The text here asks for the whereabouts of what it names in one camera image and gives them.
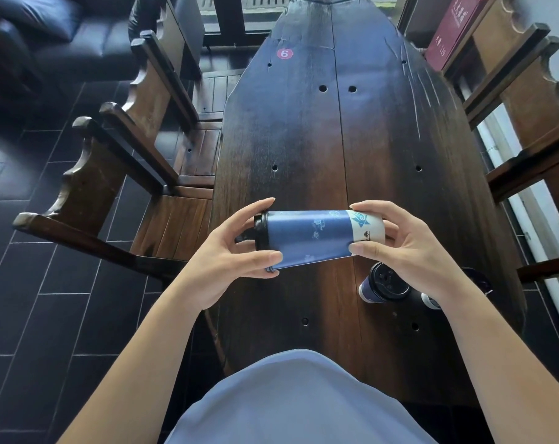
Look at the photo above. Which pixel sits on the blue paper cup, black lid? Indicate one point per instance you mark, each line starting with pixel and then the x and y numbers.
pixel 385 284

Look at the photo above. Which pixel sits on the person's left forearm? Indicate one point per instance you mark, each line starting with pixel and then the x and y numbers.
pixel 136 365

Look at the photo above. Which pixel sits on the red round sticker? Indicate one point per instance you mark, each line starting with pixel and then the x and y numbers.
pixel 284 54

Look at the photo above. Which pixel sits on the person's left hand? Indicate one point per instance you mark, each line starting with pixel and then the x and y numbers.
pixel 215 268

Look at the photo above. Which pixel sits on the person's right thumb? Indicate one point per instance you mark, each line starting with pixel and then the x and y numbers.
pixel 372 249

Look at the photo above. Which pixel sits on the dark wooden chair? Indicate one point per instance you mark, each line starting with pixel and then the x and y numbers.
pixel 538 157
pixel 506 64
pixel 154 97
pixel 215 94
pixel 90 180

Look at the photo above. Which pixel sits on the person's right forearm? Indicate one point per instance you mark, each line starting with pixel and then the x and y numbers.
pixel 501 365

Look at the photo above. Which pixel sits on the light blue shirt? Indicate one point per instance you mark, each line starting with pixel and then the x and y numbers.
pixel 298 402

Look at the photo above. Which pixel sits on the dark red box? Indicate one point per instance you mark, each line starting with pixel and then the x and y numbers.
pixel 455 32

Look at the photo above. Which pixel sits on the person's left thumb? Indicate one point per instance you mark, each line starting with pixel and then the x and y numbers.
pixel 260 260

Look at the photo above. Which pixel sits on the paper cup with white base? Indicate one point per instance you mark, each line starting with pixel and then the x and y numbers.
pixel 431 301

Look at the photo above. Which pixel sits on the blue paper cup with white band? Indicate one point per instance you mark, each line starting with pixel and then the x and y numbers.
pixel 312 238

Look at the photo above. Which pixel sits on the person's right hand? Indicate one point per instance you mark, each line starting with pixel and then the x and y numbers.
pixel 413 258

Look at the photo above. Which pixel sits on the white pipe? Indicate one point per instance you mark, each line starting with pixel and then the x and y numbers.
pixel 524 212

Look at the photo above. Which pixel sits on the black leather sofa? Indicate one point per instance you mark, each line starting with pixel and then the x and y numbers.
pixel 53 36

